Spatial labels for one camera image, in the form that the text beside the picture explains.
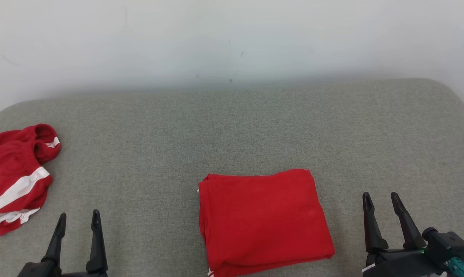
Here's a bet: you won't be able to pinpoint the red shorts with white stripe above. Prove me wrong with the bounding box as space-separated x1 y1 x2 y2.
0 123 62 236

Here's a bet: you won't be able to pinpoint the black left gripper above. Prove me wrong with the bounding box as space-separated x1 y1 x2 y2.
17 209 109 277

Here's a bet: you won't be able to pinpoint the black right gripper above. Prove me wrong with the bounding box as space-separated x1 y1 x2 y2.
362 192 446 277

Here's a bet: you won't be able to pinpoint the red lettered sports jersey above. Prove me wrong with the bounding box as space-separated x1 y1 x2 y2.
197 169 336 277

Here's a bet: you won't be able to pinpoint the teal cable connector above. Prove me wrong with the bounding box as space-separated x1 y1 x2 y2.
445 257 464 277

